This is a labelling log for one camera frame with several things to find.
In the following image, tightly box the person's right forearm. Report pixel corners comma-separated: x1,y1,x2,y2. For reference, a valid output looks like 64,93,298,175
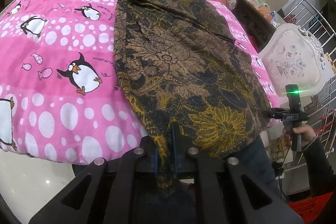
301,134,336,199

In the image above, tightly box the dark carved wooden cabinet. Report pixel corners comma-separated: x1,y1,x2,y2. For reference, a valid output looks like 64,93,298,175
232,0,277,52

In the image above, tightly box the person's right hand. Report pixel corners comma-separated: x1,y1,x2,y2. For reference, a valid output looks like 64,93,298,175
282,124,319,149

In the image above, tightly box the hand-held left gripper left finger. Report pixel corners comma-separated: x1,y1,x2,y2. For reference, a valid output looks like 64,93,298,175
28,136,160,224

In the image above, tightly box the pile of colourful packets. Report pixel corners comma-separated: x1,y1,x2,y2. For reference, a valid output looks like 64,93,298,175
235,0,279,28

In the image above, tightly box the metal stair railing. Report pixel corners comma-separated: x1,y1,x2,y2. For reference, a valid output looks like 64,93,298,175
282,0,336,140

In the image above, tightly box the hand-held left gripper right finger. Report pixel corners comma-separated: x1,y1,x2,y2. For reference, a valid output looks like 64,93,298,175
171,122,305,224

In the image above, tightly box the black cable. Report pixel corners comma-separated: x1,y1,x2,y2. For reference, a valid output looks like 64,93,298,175
273,145,292,198

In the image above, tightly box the red plastic crate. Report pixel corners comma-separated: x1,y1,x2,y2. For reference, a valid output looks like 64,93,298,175
287,191,336,224

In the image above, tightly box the pink penguin blanket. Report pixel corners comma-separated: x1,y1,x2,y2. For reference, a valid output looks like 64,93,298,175
0,0,280,165

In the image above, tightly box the brown floral shirt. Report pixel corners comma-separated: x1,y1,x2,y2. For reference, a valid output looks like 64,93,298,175
114,0,272,190

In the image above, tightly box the person's jeans leg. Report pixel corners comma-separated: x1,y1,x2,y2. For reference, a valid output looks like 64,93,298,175
222,135,282,199

